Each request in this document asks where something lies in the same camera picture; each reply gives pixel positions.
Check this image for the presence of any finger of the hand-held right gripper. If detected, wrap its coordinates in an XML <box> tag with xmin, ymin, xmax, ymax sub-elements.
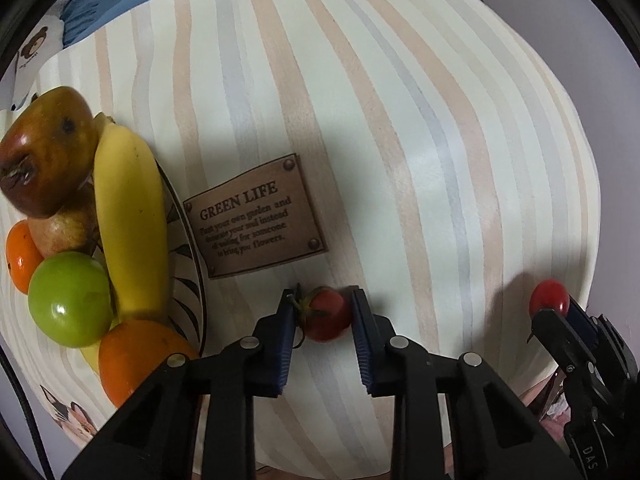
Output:
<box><xmin>530</xmin><ymin>308</ymin><xmax>596</xmax><ymax>386</ymax></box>
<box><xmin>566</xmin><ymin>299</ymin><xmax>609</xmax><ymax>349</ymax></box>

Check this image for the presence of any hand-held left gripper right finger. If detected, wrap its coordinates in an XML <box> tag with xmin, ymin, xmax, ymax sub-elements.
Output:
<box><xmin>349</xmin><ymin>286</ymin><xmax>566</xmax><ymax>480</ymax></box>

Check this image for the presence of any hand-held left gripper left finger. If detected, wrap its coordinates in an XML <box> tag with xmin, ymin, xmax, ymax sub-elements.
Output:
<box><xmin>60</xmin><ymin>287</ymin><xmax>299</xmax><ymax>480</ymax></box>

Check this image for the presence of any red cherry tomato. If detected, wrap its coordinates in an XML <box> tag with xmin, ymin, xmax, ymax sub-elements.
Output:
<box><xmin>528</xmin><ymin>279</ymin><xmax>571</xmax><ymax>319</ymax></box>
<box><xmin>298</xmin><ymin>285</ymin><xmax>353</xmax><ymax>344</ymax></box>

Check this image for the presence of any large orange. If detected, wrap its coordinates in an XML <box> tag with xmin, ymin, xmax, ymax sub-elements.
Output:
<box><xmin>98</xmin><ymin>320</ymin><xmax>201</xmax><ymax>409</ymax></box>

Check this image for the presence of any green apple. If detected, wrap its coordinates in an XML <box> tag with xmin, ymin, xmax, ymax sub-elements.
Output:
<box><xmin>28</xmin><ymin>252</ymin><xmax>114</xmax><ymax>349</ymax></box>

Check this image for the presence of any brown pear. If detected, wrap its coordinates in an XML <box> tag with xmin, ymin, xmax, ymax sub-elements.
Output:
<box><xmin>27</xmin><ymin>184</ymin><xmax>99</xmax><ymax>259</ymax></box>

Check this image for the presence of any small orange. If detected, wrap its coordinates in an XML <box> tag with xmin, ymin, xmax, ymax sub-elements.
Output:
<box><xmin>5</xmin><ymin>220</ymin><xmax>45</xmax><ymax>295</ymax></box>

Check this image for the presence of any red-green apple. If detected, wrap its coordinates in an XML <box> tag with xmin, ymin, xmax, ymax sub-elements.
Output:
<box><xmin>0</xmin><ymin>86</ymin><xmax>100</xmax><ymax>219</ymax></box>

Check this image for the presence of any brown label patch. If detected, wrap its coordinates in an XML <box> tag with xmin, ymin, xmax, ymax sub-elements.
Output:
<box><xmin>182</xmin><ymin>153</ymin><xmax>329</xmax><ymax>280</ymax></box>

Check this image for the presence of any striped cream blanket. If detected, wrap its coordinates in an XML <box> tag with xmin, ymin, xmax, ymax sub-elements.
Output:
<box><xmin>0</xmin><ymin>0</ymin><xmax>602</xmax><ymax>480</ymax></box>

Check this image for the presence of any bear print pillow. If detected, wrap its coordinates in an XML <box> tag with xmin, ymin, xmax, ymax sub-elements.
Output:
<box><xmin>0</xmin><ymin>11</ymin><xmax>67</xmax><ymax>112</ymax></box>

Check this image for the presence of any black cable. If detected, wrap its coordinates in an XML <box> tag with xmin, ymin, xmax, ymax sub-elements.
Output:
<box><xmin>0</xmin><ymin>340</ymin><xmax>57</xmax><ymax>480</ymax></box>

